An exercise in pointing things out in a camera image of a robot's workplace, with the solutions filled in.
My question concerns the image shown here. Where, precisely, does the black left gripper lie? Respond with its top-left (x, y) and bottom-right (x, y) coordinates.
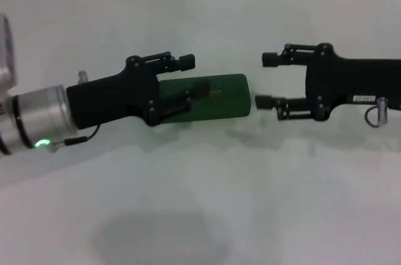
top-left (66, 51), bottom-right (211, 130)

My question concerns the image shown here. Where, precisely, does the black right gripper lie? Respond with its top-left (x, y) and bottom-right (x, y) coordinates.
top-left (254, 42), bottom-right (401, 122)

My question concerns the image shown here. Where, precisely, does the green glasses case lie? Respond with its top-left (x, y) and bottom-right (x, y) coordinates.
top-left (157, 73), bottom-right (253, 125)

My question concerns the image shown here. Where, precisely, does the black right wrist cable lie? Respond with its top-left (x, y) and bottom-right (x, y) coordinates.
top-left (364, 96), bottom-right (390, 128)

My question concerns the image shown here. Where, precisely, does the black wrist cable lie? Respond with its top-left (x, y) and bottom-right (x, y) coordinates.
top-left (364, 96), bottom-right (390, 128)
top-left (46, 125), bottom-right (102, 153)

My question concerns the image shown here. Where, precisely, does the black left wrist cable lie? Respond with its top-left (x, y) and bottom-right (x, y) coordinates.
top-left (46, 125), bottom-right (102, 153)

